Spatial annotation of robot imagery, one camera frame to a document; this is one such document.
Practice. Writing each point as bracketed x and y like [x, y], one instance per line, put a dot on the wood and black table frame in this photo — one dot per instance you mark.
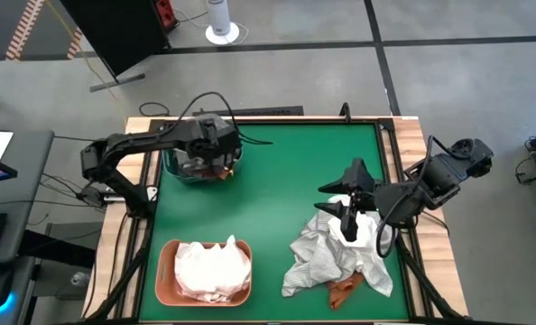
[435, 253]

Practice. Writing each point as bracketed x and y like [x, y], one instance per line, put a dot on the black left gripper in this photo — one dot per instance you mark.
[214, 151]

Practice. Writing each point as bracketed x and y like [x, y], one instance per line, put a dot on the teal plastic basket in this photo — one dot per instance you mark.
[171, 171]

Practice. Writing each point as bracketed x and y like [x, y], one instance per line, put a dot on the red floor device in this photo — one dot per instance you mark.
[165, 11]

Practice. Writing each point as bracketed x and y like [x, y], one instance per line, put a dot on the black standing panel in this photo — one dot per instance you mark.
[114, 31]

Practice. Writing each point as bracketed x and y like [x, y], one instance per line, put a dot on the black power adapter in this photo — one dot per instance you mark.
[96, 194]

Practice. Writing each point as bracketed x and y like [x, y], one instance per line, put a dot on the orange plastic basket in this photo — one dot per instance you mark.
[164, 275]

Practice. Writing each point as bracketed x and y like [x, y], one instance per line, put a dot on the black ribbed bar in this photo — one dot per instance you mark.
[272, 111]

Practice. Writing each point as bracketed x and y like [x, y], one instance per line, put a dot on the grey desk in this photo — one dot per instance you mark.
[24, 180]

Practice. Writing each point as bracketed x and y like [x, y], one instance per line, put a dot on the white tower device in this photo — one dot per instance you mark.
[219, 18]

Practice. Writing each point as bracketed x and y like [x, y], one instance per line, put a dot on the black box under desk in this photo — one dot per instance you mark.
[60, 248]

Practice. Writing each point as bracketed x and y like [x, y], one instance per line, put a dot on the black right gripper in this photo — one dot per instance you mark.
[399, 203]

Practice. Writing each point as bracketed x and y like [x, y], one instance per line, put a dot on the small black hook fixture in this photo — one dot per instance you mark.
[345, 113]

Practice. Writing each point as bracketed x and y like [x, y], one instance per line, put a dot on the white microfiber towel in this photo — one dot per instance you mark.
[214, 271]
[367, 230]

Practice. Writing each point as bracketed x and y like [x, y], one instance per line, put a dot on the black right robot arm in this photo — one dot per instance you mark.
[453, 167]

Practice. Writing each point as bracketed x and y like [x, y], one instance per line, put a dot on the dark grey white-checked towel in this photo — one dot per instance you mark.
[191, 170]

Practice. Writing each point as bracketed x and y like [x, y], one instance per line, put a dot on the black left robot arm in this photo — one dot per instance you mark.
[137, 140]

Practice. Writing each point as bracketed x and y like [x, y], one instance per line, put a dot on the light grey checked towel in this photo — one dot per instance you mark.
[317, 257]

